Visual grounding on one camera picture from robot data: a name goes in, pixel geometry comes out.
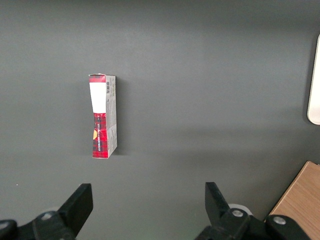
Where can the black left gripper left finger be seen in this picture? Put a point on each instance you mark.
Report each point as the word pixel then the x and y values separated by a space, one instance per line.
pixel 77 207

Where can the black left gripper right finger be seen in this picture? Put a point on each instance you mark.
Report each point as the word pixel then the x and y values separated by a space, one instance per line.
pixel 216 207

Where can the wooden drawer cabinet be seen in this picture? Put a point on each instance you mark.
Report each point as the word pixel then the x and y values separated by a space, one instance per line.
pixel 302 195

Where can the red plaid carton box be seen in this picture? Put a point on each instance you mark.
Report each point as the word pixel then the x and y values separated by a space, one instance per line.
pixel 100 100

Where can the cream rectangular tray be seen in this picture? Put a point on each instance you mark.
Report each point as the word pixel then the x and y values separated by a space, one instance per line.
pixel 315 100

